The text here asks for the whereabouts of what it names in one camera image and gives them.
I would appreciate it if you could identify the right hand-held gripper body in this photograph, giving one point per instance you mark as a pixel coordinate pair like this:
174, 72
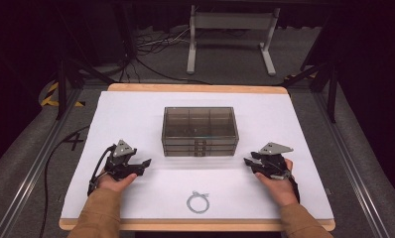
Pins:
273, 162

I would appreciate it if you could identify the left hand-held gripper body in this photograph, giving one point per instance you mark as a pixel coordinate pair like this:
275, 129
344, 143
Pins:
119, 163

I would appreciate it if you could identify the smoky clear drawer cabinet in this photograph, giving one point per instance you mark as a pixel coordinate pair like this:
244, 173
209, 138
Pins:
198, 124

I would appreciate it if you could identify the person's left hand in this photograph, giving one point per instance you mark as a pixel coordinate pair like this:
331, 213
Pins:
114, 183

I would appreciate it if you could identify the person's right hand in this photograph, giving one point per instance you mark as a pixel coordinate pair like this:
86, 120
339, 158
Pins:
280, 191

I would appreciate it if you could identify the white table mat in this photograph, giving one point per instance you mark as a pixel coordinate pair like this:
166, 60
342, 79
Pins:
119, 115

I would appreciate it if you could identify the black metal stand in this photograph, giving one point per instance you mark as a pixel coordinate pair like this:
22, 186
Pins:
331, 95
61, 89

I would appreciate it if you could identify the wooden table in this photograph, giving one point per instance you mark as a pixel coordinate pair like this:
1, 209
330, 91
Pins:
198, 87

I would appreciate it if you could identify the yellow black floor tape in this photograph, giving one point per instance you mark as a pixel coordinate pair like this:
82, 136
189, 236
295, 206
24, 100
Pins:
50, 95

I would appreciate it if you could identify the grey metal stand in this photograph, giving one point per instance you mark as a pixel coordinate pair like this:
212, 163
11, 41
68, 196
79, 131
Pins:
232, 20

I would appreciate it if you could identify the aluminium floor rail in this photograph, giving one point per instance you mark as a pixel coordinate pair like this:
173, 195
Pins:
36, 165
351, 165

